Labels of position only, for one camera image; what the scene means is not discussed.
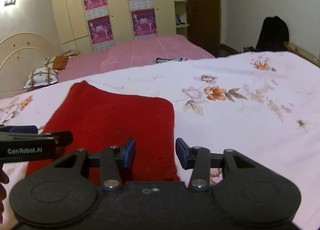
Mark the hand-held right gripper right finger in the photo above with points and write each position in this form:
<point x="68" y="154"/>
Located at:
<point x="180" y="153"/>

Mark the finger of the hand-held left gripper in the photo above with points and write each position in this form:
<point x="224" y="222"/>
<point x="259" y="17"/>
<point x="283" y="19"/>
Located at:
<point x="20" y="129"/>

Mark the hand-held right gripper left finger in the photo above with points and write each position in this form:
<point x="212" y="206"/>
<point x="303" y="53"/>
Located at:
<point x="130" y="152"/>

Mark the red knit garment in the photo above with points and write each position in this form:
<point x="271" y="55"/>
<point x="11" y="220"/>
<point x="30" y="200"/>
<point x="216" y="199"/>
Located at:
<point x="112" y="117"/>

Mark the person's left hand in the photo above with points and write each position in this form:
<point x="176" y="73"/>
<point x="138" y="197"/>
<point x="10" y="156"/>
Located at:
<point x="3" y="177"/>

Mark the white patterned pillow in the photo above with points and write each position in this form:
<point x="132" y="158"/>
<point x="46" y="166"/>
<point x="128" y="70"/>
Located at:
<point x="42" y="76"/>

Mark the white floral blanket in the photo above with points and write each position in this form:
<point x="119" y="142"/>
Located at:
<point x="237" y="125"/>

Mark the cream curved headboard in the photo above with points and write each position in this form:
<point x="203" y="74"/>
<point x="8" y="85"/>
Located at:
<point x="17" y="52"/>

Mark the orange patterned pillow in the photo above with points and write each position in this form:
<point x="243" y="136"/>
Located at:
<point x="60" y="61"/>

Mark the dark striped cloth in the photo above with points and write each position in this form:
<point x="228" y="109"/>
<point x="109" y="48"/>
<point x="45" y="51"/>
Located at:
<point x="171" y="60"/>

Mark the pink bed sheet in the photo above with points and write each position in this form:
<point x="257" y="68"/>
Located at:
<point x="140" y="52"/>

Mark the brown wooden door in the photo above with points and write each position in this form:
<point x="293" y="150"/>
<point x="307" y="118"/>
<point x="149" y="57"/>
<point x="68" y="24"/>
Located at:
<point x="202" y="12"/>

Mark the cream corner shelf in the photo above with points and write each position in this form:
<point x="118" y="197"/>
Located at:
<point x="179" y="7"/>

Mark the cream wardrobe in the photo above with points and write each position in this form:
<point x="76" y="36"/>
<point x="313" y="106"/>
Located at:
<point x="117" y="2"/>

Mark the black bag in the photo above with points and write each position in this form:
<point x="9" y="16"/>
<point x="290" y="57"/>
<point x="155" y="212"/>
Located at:
<point x="273" y="34"/>

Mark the wooden bed frame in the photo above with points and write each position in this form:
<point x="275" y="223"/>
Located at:
<point x="302" y="52"/>

